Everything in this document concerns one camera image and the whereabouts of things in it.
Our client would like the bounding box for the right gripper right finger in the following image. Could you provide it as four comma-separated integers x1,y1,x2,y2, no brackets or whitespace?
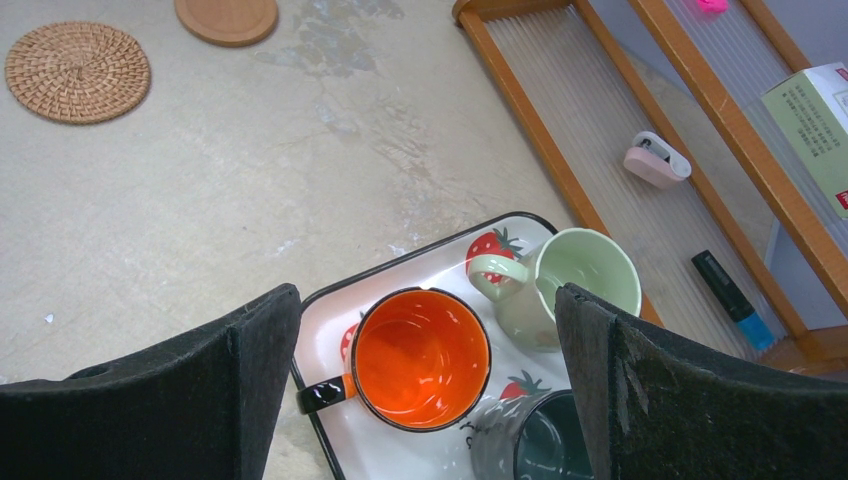
555,284,847,479

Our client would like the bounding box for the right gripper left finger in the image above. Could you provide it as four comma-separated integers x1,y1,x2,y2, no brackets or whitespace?
1,284,302,479

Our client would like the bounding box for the woven rattan coaster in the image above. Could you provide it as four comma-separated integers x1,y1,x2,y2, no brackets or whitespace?
4,21,152,125

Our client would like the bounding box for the dark grey mug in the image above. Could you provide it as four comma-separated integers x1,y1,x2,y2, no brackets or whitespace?
466,389,595,479

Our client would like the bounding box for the black blue marker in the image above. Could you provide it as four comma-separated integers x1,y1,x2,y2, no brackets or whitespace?
691,250,776,351

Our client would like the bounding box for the light green mug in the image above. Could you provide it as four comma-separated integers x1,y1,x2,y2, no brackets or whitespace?
466,228,642,353

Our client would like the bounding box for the orange mug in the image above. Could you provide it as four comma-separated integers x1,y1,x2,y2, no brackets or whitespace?
296,287,493,433

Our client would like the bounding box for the wooden tiered shelf rack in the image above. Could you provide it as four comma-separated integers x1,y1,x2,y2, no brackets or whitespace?
452,1,847,375

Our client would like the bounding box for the green white box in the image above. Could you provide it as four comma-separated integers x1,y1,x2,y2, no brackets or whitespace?
761,62,847,218

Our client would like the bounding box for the pink highlighter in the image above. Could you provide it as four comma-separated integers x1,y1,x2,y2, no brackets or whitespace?
696,0,729,14

